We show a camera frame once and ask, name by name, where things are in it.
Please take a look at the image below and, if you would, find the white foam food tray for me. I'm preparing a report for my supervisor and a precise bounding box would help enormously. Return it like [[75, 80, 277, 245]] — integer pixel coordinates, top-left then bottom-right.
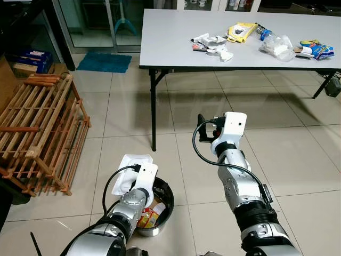
[[109, 155, 155, 195]]

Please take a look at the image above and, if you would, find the round metal rubbish bin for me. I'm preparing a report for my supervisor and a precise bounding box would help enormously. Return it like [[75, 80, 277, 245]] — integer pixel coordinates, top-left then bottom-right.
[[136, 178, 175, 237]]

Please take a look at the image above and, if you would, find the grey folding table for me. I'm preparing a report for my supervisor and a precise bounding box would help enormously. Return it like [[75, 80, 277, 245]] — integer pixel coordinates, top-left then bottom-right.
[[140, 10, 341, 151]]

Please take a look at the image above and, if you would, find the white packet with printed label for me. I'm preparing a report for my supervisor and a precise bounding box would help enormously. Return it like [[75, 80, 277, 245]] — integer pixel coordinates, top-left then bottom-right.
[[205, 35, 228, 47]]

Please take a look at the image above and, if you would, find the white paper strip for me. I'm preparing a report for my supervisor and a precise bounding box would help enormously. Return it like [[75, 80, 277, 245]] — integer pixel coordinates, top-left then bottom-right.
[[192, 33, 211, 43]]

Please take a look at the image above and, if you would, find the yellow snack packet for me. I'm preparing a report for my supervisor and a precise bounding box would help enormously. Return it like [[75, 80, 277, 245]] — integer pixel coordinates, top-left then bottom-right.
[[226, 22, 259, 43]]

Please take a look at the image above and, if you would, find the brown cardboard scrap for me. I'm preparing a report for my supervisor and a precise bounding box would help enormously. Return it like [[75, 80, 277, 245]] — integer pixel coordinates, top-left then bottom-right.
[[152, 200, 167, 214]]

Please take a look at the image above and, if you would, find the clear crumpled plastic bag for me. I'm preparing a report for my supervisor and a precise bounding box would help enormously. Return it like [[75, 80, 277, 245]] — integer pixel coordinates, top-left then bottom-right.
[[260, 35, 295, 62]]

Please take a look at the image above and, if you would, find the clear plastic bottle blue label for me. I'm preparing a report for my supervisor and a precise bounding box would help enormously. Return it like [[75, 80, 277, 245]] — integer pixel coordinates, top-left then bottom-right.
[[258, 29, 278, 44]]

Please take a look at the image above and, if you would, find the yellow red snack wrapper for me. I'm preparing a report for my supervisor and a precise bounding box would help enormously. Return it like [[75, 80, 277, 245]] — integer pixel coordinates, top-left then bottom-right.
[[137, 208, 160, 229]]

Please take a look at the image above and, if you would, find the dark crumpled snack bag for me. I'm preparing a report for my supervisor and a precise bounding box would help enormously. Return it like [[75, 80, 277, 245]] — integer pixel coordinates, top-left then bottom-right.
[[255, 22, 270, 34]]

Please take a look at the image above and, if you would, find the blue floor mat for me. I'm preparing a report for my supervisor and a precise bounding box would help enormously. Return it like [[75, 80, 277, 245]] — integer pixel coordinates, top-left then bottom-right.
[[76, 52, 133, 74]]

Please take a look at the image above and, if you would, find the blue snack packet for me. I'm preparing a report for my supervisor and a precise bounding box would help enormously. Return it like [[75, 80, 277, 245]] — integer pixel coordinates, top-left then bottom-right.
[[299, 40, 335, 60]]

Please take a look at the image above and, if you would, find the wooden slatted rack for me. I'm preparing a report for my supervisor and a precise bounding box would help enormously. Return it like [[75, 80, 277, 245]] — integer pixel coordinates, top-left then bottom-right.
[[0, 72, 91, 197]]

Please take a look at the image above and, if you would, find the blue printed carton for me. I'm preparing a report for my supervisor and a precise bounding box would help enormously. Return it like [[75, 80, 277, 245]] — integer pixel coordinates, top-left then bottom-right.
[[5, 50, 54, 74]]

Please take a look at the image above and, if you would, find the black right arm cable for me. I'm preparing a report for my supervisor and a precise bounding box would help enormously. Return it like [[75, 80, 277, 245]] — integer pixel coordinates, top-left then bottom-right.
[[192, 120, 273, 203]]

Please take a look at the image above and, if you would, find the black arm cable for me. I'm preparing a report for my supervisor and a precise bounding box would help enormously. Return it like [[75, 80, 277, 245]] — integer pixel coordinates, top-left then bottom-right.
[[101, 165, 142, 215], [192, 120, 273, 203]]

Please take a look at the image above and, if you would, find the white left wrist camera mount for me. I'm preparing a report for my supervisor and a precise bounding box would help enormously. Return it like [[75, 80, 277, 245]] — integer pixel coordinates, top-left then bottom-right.
[[133, 163, 159, 193]]

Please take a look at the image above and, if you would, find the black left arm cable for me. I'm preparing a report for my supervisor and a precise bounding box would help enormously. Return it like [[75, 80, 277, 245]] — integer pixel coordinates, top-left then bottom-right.
[[101, 165, 142, 215]]

